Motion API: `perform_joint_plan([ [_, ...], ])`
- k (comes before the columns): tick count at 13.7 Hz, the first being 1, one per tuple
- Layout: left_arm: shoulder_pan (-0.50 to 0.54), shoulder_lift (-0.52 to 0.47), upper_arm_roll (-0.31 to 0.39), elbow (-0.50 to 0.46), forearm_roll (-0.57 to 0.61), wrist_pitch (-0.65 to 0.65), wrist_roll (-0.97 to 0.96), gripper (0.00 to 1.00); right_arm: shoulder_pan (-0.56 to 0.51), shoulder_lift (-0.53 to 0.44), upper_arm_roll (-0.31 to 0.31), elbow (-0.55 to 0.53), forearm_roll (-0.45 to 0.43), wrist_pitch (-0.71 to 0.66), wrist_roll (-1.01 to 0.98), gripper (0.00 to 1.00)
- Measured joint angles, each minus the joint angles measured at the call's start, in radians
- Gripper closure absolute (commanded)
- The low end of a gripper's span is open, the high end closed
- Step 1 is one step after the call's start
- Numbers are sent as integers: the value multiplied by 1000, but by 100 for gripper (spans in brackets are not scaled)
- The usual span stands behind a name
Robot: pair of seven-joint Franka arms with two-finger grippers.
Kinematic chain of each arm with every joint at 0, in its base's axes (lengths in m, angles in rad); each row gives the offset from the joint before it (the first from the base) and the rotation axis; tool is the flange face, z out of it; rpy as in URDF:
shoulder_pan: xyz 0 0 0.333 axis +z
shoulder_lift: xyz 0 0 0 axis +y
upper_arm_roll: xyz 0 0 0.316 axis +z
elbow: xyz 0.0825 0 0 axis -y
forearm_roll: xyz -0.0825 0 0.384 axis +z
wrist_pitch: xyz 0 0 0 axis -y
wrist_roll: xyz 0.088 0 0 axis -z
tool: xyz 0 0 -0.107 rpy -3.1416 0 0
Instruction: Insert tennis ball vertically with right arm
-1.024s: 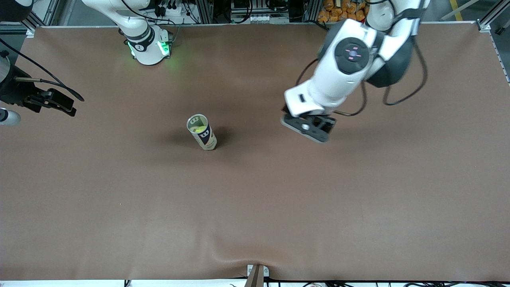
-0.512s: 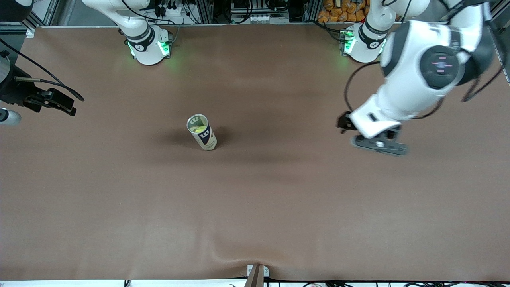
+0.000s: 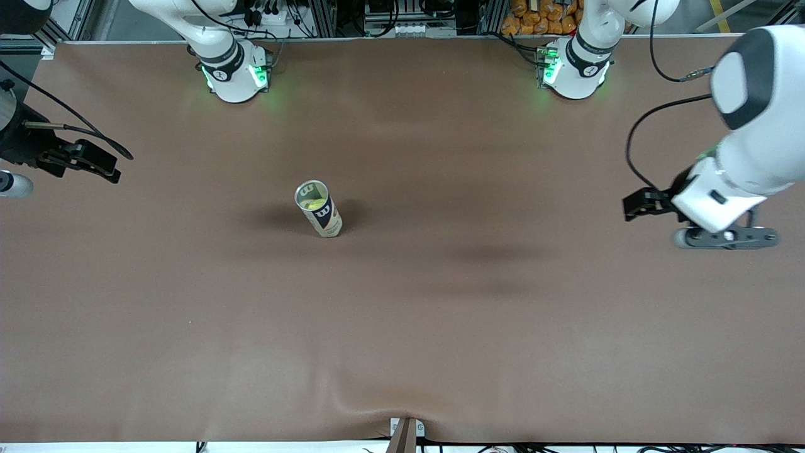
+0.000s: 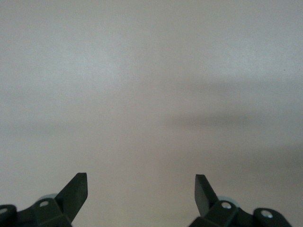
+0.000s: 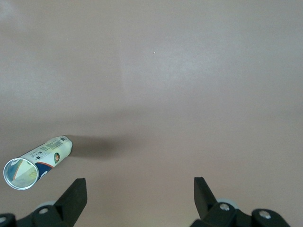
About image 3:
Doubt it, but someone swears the silver tennis ball can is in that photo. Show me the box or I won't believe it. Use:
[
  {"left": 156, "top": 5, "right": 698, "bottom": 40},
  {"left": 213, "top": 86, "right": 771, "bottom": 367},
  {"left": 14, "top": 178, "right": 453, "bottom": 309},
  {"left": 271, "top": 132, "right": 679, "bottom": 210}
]
[{"left": 294, "top": 179, "right": 344, "bottom": 238}]

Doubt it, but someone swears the brown table mat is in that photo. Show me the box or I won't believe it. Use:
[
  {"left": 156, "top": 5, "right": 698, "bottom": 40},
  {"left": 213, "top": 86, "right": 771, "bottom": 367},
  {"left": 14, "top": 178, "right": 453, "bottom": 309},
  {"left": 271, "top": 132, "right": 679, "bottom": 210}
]
[{"left": 0, "top": 35, "right": 805, "bottom": 445}]

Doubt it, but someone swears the bag of orange items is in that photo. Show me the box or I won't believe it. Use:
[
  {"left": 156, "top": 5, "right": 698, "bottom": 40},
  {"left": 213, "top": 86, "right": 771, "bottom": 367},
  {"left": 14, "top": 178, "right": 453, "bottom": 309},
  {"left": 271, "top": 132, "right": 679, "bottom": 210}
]
[{"left": 501, "top": 0, "right": 579, "bottom": 36}]

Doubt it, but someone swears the power strip with black plugs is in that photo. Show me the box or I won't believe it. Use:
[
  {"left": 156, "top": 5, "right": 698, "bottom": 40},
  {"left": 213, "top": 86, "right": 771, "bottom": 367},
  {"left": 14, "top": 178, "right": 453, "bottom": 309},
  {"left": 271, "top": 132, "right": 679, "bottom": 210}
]
[{"left": 242, "top": 0, "right": 297, "bottom": 27}]

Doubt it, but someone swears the white power strip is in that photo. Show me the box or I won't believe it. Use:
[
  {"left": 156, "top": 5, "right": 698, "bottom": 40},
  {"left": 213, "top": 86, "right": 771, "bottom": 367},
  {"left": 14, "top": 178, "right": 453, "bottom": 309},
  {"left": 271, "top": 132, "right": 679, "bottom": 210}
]
[{"left": 365, "top": 22, "right": 442, "bottom": 38}]

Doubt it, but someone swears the black electronics box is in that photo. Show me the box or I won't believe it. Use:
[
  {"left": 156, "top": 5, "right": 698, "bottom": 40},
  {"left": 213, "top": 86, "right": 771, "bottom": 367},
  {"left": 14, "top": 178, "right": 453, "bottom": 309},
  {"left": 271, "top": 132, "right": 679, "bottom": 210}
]
[{"left": 365, "top": 0, "right": 442, "bottom": 23}]

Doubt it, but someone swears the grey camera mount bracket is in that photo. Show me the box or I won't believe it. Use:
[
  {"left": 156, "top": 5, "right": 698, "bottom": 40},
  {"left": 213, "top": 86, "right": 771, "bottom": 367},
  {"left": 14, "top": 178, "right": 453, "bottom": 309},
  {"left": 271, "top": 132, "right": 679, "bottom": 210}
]
[{"left": 389, "top": 417, "right": 426, "bottom": 453}]

